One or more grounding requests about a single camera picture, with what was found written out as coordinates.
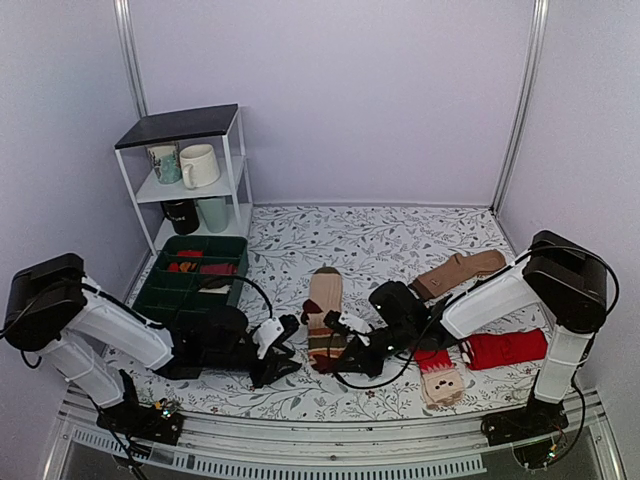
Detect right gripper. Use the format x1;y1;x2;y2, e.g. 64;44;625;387
336;320;416;377

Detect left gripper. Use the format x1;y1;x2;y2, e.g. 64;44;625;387
203;341;302;390

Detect striped beige knit sock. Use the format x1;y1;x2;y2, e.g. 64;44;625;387
301;266;347;374

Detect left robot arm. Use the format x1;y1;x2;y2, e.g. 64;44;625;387
1;253;301;434

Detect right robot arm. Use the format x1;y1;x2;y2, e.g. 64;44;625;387
325;230;614;436

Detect red socks in bin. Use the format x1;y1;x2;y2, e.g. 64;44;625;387
167;250;238;275

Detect floral patterned table mat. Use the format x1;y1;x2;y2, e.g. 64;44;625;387
99;204;576;422

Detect red beige character sock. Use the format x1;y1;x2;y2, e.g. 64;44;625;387
414;350;465;409

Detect green divided organizer bin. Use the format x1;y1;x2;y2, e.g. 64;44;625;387
133;235;248;326

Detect red folded sock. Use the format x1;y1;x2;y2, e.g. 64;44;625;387
459;329;548;371

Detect brown argyle sock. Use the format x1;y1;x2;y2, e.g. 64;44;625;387
409;250;506;301

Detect pale green cup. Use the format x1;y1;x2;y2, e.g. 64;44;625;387
197;197;228;233

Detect black mug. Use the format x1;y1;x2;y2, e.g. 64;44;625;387
161;199;200;235

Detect cream ceramic mug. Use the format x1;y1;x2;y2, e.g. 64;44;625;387
179;144;221;190

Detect white metal shelf unit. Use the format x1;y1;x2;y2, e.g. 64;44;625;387
114;104;253;256

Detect teal patterned mug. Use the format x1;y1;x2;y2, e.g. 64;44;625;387
146;142;182;185

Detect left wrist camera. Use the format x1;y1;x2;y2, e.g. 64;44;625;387
250;314;300;360

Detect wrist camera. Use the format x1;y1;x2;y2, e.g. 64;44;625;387
250;314;300;360
324;310;373;346

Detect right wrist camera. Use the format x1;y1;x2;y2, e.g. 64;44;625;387
324;310;373;346

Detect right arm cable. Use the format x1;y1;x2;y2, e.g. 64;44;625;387
331;319;451;392

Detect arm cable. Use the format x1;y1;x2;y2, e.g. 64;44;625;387
331;319;451;392
199;274;275;321

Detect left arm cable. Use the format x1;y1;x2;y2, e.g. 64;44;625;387
199;274;275;321

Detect aluminium front rail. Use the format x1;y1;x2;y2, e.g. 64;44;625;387
39;384;626;480

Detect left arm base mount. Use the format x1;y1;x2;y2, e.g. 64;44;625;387
97;369;185;446

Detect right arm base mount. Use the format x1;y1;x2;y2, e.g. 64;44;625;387
481;398;569;470

